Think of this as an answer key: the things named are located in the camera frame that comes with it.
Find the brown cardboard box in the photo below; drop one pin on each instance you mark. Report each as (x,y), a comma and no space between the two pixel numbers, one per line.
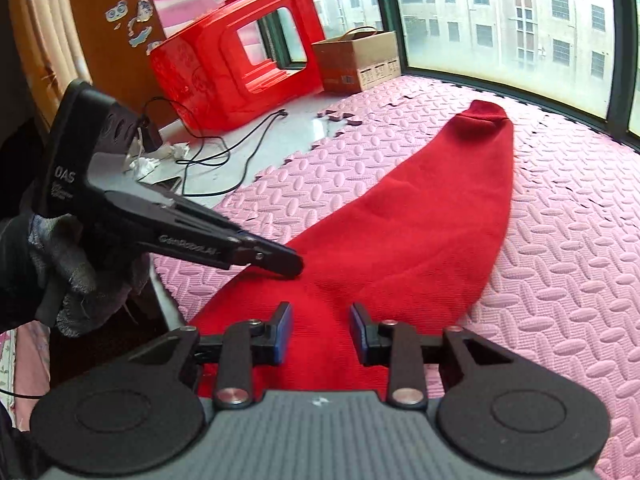
(358,60)

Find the black gloved left hand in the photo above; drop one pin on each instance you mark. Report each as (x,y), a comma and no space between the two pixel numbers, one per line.
(44,267)

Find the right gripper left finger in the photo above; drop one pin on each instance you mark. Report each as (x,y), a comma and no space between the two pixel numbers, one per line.
(246,345)

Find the white crumpled paper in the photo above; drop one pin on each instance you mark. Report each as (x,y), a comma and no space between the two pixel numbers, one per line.
(141,164)

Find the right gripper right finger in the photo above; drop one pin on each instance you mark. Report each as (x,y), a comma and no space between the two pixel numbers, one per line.
(396,346)

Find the cartoon wall stickers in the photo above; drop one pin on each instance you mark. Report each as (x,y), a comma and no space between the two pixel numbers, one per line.
(136,22)

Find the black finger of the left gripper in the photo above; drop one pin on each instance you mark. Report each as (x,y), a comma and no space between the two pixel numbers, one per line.
(254,250)

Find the pink foam floor mat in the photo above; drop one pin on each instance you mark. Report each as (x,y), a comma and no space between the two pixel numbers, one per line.
(564,290)

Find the red fleece garment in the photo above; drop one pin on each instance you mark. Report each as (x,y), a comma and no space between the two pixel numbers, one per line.
(418,247)

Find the red plastic stool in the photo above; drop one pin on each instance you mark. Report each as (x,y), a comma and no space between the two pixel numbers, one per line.
(206,73)

